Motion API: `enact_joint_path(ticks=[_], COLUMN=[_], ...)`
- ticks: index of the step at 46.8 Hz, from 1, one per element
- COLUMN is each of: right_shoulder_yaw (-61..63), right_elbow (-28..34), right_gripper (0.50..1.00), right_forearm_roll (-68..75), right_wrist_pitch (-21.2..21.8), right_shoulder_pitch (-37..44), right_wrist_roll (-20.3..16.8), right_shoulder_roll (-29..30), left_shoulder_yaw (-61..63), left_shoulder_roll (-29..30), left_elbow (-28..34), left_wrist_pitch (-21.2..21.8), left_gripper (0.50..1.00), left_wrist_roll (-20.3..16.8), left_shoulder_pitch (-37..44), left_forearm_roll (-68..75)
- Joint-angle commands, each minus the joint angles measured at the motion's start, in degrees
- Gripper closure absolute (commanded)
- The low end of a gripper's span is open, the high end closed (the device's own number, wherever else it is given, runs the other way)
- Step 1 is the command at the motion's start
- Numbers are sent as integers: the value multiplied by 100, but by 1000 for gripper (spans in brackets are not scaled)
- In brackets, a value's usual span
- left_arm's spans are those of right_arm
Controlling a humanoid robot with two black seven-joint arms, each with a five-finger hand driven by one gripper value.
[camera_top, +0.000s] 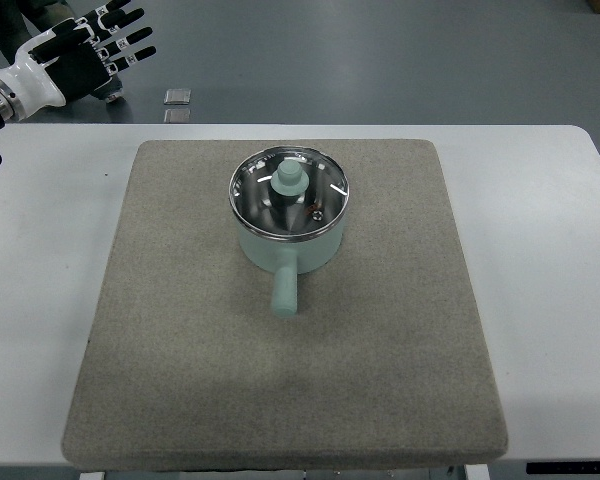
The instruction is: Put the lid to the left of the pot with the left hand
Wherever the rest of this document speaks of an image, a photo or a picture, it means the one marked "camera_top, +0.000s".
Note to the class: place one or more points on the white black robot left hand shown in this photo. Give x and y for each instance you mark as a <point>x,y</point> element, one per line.
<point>56,57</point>

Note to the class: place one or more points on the glass lid with green knob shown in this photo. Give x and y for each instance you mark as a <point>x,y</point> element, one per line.
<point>289,193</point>

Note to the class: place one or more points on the metal floor plate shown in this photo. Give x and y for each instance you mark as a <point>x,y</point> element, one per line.
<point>177,96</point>

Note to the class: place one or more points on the beige fabric mat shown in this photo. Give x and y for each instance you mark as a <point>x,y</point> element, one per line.
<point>384,366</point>

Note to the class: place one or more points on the black table control panel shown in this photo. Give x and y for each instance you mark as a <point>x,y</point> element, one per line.
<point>563,468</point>

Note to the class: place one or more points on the mint green pot with handle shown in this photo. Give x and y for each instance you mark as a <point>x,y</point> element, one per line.
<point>287,260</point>

